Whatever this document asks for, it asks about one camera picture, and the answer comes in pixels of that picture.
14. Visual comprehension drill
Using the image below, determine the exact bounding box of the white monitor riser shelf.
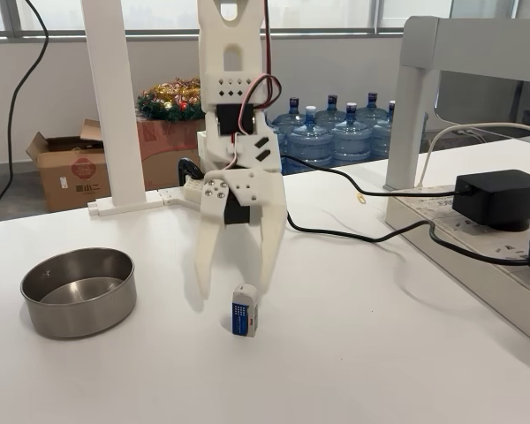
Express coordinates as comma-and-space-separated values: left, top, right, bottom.
383, 15, 530, 192

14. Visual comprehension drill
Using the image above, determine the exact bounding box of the round metal bowl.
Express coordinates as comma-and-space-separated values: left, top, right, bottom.
19, 246, 138, 340

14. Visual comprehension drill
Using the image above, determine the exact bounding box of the tinsel christmas wreath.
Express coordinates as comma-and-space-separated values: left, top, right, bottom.
136, 77, 204, 125

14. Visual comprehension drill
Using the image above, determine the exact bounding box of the small white and blue box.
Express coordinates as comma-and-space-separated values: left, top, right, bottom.
231, 284, 260, 338

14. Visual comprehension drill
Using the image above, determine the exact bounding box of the red servo cable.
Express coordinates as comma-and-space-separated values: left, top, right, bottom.
228, 0, 284, 174

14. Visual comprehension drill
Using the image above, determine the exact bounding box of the white stand post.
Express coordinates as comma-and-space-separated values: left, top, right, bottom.
79, 0, 204, 217

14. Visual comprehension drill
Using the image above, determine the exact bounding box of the black power adapter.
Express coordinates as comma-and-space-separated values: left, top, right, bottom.
450, 170, 530, 233

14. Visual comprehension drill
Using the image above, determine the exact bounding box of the black power cable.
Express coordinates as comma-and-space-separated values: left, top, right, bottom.
285, 210, 530, 269

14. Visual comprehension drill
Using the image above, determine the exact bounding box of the white power strip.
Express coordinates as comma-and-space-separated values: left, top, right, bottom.
386, 184, 530, 351

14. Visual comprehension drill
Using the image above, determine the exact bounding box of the open cardboard box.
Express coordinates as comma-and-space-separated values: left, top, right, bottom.
25, 117, 112, 213

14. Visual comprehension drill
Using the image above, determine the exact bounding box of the black adapter cable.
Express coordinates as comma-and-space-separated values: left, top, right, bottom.
280, 154, 473, 198

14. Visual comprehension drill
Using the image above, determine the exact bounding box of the black hanging cable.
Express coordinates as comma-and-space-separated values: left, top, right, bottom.
0, 0, 50, 224

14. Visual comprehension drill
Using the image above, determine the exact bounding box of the white cable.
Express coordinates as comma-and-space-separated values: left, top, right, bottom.
417, 122, 530, 189

